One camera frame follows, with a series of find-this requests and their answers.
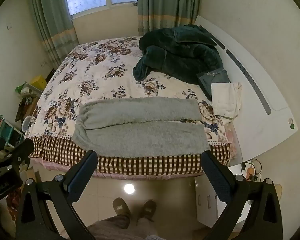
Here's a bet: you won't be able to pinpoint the white storage shelf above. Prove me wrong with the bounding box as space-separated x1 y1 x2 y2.
0 114 24 150

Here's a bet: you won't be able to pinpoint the black wire stand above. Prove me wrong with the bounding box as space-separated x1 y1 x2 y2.
241 158 263 181

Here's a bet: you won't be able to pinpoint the white cloth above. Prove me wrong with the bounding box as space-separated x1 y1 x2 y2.
211 82 243 123

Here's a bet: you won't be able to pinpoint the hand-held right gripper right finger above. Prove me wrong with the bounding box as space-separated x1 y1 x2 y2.
201 150 283 240

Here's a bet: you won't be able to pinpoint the grey fluffy pants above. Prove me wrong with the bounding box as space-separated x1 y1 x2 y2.
72 97 211 157

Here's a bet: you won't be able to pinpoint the olive slipper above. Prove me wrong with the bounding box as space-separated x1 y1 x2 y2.
138 199 157 222
112 197 132 218

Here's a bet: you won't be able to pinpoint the bed with floral sheet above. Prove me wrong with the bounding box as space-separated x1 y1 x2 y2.
29 36 238 180

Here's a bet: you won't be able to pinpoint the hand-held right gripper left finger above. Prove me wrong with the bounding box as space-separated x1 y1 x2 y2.
15 150 98 240

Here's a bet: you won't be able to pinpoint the white nightstand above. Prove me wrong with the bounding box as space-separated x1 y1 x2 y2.
194 164 244 228

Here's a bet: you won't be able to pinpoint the yellow box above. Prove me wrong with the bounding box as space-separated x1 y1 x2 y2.
30 74 47 88

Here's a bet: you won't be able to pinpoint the blue denim jeans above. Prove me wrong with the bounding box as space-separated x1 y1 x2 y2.
196 67 231 100

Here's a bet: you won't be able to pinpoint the white headboard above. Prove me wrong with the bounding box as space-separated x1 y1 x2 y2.
194 15 299 167

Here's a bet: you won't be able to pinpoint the small white fan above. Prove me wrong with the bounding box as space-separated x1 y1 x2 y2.
22 116 32 132

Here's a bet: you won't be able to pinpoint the green striped curtain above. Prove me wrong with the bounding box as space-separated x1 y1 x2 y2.
137 0 202 37
27 0 80 70

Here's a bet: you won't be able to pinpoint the dark patterned cloth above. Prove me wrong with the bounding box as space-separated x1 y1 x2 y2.
14 97 38 122

